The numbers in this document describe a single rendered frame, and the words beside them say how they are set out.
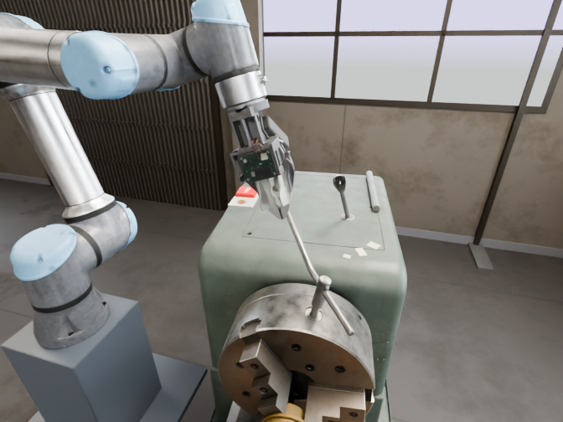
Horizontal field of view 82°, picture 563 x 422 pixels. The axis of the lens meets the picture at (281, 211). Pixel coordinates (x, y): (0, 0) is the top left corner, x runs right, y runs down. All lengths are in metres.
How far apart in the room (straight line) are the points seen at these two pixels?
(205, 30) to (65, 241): 0.50
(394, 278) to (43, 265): 0.70
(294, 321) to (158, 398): 0.64
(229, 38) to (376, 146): 2.61
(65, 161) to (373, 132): 2.55
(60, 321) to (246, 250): 0.42
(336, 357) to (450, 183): 2.70
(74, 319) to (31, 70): 0.51
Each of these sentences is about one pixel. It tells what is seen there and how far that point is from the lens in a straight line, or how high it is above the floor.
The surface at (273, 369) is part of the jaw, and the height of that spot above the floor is 1.16.
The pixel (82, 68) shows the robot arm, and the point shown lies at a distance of 0.47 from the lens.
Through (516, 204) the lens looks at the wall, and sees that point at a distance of 3.42.
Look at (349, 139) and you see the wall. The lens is 3.05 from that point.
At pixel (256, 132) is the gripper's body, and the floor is 1.56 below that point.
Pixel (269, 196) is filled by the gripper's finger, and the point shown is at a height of 1.43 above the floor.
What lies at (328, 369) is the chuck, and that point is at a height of 1.15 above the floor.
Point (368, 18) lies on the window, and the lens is 2.93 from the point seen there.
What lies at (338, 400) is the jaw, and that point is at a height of 1.11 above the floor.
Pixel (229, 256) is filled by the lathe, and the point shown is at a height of 1.24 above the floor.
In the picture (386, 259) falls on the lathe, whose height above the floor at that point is 1.25.
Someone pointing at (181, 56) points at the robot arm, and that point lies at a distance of 0.56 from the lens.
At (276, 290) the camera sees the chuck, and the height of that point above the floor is 1.23.
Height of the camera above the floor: 1.68
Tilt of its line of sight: 28 degrees down
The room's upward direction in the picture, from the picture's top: straight up
